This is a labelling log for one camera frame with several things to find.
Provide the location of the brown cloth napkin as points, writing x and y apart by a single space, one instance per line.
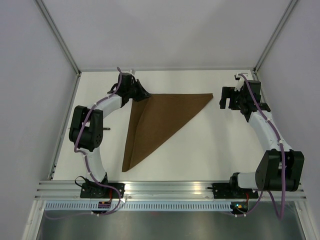
156 119

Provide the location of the aluminium frame post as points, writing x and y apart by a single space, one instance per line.
57 35
275 34

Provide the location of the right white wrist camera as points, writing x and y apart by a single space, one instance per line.
239 77

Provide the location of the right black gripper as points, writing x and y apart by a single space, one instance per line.
229 92

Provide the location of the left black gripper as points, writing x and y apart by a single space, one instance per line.
143 93

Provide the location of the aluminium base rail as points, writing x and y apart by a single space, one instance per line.
133 190

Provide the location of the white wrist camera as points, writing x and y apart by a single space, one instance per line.
131 71
239 77

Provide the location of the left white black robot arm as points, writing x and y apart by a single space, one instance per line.
87 124

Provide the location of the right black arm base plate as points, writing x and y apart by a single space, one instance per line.
225 191

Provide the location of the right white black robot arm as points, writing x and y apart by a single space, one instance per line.
281 166

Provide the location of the white slotted cable duct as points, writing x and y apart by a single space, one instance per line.
175 206

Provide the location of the left aluminium frame post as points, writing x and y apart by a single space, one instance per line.
57 35

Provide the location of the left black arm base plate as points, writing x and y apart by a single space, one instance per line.
90 190

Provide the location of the right aluminium frame post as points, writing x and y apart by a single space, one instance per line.
275 34

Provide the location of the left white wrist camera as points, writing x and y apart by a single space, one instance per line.
131 71

